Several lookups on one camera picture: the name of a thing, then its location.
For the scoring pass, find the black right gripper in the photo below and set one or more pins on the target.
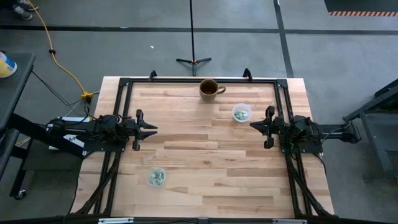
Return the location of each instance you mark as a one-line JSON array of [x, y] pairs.
[[275, 127]]

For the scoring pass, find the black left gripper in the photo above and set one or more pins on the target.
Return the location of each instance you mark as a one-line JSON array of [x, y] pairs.
[[136, 127]]

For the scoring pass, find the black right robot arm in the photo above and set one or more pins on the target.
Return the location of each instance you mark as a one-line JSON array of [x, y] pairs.
[[329, 132]]

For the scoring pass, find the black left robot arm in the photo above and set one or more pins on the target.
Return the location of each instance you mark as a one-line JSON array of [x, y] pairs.
[[77, 127]]

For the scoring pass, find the clear cup upper right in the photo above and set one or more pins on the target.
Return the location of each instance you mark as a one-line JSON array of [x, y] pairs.
[[242, 107]]

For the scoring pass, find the clear cup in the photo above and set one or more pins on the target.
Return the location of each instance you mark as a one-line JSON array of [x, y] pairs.
[[242, 107], [148, 183]]

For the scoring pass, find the clear cup lower left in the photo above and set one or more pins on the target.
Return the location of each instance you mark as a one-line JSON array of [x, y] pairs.
[[148, 183]]

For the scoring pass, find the olive green ceramic mug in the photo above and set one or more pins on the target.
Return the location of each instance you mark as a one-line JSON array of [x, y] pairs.
[[209, 93]]

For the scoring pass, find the yellow power tap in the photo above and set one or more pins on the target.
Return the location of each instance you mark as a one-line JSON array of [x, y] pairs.
[[87, 96]]

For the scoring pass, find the white paper sheet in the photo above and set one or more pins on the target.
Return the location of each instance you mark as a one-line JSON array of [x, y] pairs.
[[73, 140]]

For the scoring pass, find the black tripod stand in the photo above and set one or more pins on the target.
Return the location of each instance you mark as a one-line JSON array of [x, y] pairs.
[[192, 37]]

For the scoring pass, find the dark side table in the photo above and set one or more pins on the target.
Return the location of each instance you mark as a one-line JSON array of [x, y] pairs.
[[15, 90]]

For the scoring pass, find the cart caster wheel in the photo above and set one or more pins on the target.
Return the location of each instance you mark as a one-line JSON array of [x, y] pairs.
[[20, 194]]

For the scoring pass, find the yellow white blue container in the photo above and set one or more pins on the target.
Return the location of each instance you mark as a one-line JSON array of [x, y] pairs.
[[5, 67]]

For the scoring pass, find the black mat orange striped edge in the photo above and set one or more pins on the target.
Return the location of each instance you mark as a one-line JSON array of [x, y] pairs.
[[360, 5]]

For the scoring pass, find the person's shoe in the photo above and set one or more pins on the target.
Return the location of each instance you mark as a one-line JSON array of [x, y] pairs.
[[22, 13], [28, 4]]

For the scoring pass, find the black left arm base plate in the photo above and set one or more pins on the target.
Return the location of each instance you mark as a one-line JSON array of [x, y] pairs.
[[105, 147]]

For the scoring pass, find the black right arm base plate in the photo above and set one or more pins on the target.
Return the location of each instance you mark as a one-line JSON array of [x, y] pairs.
[[311, 149]]

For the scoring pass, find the black frame clamp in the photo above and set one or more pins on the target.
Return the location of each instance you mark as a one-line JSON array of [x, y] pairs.
[[152, 75], [247, 74]]

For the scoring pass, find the silver metal bracket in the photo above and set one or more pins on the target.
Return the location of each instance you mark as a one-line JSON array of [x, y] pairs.
[[115, 221], [289, 221]]

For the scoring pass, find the black metal table frame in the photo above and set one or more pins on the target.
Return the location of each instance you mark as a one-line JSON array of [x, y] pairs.
[[373, 137]]

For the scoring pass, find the black cart frame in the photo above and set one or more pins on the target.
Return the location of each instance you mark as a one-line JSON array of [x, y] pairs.
[[21, 149]]

